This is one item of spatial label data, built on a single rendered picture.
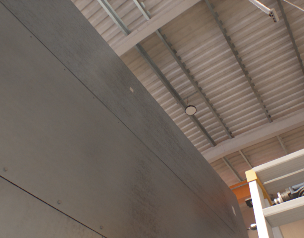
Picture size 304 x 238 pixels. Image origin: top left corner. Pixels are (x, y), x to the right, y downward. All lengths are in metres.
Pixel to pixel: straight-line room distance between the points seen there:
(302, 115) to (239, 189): 3.26
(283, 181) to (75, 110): 0.83
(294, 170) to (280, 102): 7.78
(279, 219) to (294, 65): 7.50
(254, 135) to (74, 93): 8.20
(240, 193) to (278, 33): 5.32
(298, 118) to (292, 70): 1.62
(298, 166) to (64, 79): 0.93
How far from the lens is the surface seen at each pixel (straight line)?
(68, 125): 0.90
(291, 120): 8.90
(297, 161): 0.98
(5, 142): 0.72
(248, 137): 8.95
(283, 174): 1.02
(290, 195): 1.99
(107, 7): 6.65
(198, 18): 6.79
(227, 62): 7.43
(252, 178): 0.92
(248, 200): 2.03
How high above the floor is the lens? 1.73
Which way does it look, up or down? 52 degrees up
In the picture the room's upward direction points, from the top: straight up
